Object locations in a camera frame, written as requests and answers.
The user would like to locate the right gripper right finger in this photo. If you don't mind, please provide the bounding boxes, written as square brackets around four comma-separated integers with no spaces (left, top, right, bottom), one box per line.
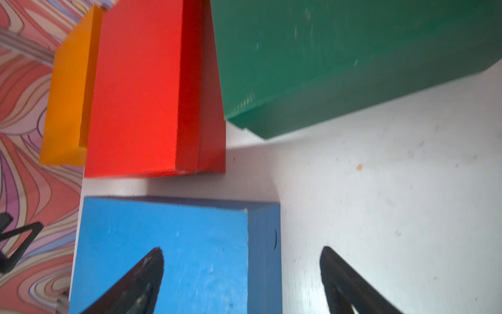
[320,246,401,314]

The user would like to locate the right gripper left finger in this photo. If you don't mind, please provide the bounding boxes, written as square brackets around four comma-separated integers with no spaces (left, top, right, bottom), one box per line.
[83,247,164,314]

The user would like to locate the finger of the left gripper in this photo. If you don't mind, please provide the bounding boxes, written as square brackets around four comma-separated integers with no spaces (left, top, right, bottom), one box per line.
[1,213,44,274]

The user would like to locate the blue shoebox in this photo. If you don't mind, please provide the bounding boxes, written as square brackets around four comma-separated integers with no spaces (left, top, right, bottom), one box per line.
[69,196,282,313]

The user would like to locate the red shoebox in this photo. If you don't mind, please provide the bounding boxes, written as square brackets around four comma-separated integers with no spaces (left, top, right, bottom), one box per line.
[84,1,226,178]

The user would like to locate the green shoebox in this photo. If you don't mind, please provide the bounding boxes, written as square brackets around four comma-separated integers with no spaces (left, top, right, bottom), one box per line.
[210,1,501,139]

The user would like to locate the orange shoebox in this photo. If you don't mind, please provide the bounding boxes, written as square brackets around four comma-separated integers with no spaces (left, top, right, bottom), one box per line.
[39,6,104,167]

